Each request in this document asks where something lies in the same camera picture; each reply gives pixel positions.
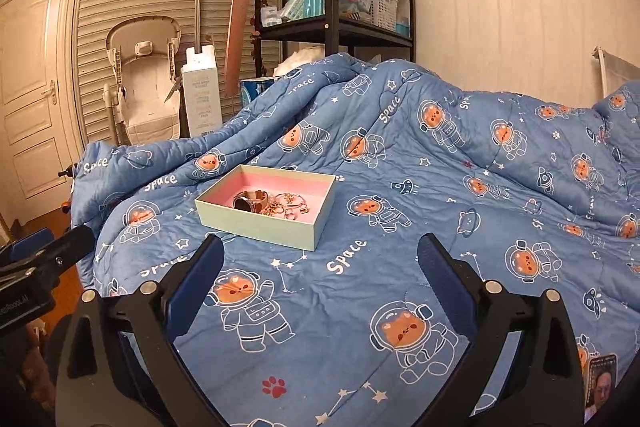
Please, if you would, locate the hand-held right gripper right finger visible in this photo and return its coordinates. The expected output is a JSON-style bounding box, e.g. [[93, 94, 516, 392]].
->
[[416, 233, 586, 427]]

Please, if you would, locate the cream panelled door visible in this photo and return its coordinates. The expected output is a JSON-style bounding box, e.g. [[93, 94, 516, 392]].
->
[[0, 0, 84, 218]]

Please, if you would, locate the tall white carton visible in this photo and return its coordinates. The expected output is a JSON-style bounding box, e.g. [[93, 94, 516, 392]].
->
[[181, 47, 224, 138]]

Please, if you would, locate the blue astronaut bear printed blanket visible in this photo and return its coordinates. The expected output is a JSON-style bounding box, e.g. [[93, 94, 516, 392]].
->
[[70, 54, 640, 427]]

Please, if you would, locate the smartphone with lit screen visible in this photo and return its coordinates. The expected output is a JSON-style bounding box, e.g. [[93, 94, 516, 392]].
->
[[582, 353, 619, 426]]

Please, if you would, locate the leather strap wristwatch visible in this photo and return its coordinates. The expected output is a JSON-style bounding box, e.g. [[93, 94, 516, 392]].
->
[[232, 188, 271, 212]]

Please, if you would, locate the white fluffy cloth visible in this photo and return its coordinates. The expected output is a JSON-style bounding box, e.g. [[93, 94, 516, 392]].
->
[[274, 46, 327, 76]]

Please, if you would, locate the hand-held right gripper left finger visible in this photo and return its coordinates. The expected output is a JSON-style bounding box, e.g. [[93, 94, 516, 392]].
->
[[55, 234, 226, 427]]

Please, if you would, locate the pale green box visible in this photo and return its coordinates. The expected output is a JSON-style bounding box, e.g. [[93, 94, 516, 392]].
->
[[194, 164, 337, 253]]

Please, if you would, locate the white plastic basket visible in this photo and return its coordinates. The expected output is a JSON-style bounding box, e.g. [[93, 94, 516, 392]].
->
[[367, 0, 400, 30]]

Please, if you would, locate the white baby chair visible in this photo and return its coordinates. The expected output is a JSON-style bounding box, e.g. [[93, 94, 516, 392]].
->
[[102, 17, 184, 146]]

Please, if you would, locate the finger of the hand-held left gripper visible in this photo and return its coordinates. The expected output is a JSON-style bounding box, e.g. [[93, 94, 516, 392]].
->
[[0, 228, 55, 264], [0, 224, 96, 291]]

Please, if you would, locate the silver bangle with charms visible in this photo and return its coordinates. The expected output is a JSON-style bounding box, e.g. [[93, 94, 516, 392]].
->
[[272, 192, 308, 213]]

